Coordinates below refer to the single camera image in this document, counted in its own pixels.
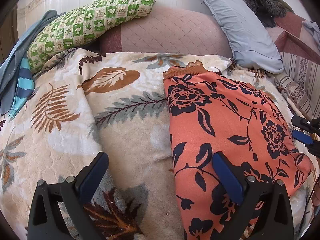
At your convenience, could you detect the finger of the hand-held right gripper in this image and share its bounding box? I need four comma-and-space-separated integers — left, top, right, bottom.
291, 115, 320, 132
292, 129, 320, 158

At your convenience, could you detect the orange floral garment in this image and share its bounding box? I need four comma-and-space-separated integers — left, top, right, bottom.
162, 60, 315, 240

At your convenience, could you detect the green checked pillow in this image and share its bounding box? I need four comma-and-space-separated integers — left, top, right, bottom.
27, 0, 156, 73

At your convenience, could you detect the blue-grey cloth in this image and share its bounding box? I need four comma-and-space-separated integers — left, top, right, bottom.
0, 10, 65, 115

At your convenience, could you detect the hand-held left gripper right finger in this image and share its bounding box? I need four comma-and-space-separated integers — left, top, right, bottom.
212, 151, 294, 240

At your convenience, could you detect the pale blue crumpled cloth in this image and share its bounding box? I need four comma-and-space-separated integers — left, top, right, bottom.
302, 19, 320, 43

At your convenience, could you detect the blue-grey pillow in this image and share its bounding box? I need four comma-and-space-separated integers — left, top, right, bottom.
188, 0, 285, 74

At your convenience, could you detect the pink quilted cushion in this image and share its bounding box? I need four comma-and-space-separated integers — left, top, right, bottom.
100, 6, 234, 59

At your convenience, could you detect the maroon patchwork quilt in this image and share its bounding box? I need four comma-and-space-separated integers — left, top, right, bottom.
265, 12, 320, 55

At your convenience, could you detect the fur-trimmed dark jacket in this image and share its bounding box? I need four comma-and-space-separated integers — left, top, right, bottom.
244, 0, 294, 28

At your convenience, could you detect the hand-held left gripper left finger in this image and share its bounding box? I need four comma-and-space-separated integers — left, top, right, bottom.
27, 151, 110, 240

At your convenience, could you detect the leaf printed blanket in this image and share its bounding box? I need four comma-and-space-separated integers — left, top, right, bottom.
0, 47, 320, 240

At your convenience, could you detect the blue striped cloth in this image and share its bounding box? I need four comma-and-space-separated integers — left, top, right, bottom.
8, 57, 35, 118

